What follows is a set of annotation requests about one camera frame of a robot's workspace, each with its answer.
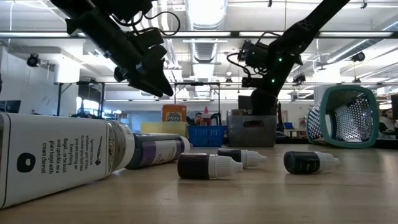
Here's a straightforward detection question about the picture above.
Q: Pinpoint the small white-capped dropper bottle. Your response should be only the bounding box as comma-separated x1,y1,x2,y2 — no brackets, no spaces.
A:
216,148,267,170
283,150,341,175
177,152,244,180

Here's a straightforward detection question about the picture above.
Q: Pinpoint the teal-framed metal box grater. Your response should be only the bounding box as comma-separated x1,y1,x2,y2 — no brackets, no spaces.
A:
306,85,380,149

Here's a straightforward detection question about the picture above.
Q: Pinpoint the black background monitor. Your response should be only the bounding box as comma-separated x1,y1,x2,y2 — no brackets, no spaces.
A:
238,95,253,110
391,93,398,121

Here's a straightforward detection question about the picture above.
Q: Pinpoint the yellow plastic bin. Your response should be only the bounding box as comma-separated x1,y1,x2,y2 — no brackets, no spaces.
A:
140,121,189,137

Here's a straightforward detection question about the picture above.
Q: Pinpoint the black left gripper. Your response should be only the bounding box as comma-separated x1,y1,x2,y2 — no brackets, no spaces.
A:
113,45,174,98

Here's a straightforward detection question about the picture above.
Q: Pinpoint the purple-label dark extract bottle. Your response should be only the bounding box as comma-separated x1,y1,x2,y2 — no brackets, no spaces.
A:
126,133,191,170

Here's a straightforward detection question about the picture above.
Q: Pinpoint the blue plastic bin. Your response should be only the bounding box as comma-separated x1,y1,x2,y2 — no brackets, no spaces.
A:
187,124,227,147

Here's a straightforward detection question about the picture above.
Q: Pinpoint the grey translucent plastic bin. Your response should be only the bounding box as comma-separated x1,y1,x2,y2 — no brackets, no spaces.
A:
226,109,277,147

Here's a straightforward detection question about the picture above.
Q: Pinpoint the black ceiling-mounted camera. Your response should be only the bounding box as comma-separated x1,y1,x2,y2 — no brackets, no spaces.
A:
26,54,40,68
292,73,307,85
351,51,366,63

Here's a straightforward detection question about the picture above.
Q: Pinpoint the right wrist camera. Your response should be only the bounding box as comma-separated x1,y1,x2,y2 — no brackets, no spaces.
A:
241,77,262,88

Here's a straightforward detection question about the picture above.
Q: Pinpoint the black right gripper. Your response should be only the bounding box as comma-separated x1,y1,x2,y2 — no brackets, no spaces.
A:
250,62,292,116

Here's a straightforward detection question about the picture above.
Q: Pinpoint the person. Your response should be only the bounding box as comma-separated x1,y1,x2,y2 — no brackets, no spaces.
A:
186,111,205,126
378,108,398,140

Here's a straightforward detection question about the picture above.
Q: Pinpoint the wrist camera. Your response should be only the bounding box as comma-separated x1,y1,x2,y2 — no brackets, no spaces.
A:
241,77,262,88
134,28,165,50

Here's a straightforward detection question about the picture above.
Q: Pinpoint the dark wall-mounted screen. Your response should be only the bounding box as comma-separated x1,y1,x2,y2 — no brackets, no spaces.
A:
0,100,22,114

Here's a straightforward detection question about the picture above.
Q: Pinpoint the white-label bagel seasoning jar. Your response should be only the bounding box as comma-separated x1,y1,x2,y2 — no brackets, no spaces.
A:
0,112,136,210

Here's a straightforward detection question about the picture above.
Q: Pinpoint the overhead beam with light strips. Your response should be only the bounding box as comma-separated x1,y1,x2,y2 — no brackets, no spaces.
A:
0,30,398,39

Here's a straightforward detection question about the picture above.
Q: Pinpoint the silver ceiling air duct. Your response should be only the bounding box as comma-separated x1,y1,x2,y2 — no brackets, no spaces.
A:
183,0,229,82

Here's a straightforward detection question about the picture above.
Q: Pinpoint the orange Mini-Wheats cereal box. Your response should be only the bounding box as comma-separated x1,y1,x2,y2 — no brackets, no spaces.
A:
161,104,188,123

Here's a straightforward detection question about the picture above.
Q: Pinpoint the red-label extract bottle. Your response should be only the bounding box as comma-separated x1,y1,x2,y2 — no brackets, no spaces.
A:
201,105,212,126

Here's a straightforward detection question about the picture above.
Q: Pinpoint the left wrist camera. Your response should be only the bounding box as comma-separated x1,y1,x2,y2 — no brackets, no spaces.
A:
134,28,165,50

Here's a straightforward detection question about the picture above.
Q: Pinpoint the black background workstation frame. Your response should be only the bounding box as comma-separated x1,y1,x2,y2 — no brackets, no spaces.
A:
54,80,301,118

